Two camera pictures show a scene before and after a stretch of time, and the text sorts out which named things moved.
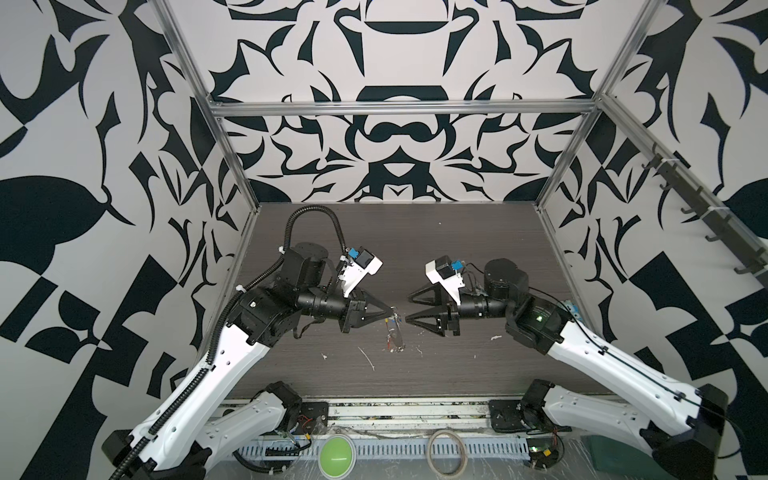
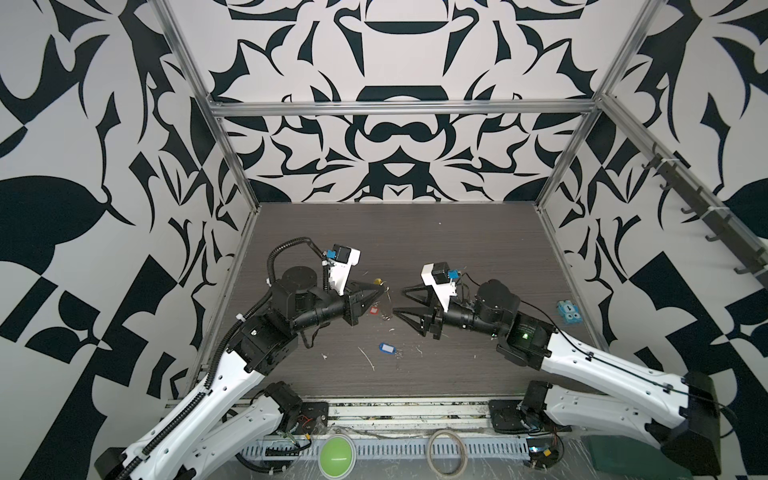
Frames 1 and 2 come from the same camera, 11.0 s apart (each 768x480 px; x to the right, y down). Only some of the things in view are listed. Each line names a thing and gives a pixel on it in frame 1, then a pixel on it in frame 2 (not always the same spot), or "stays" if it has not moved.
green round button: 337,456 stays
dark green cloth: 622,458 stays
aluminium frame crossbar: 393,107 stays
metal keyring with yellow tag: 394,335 -> 379,281
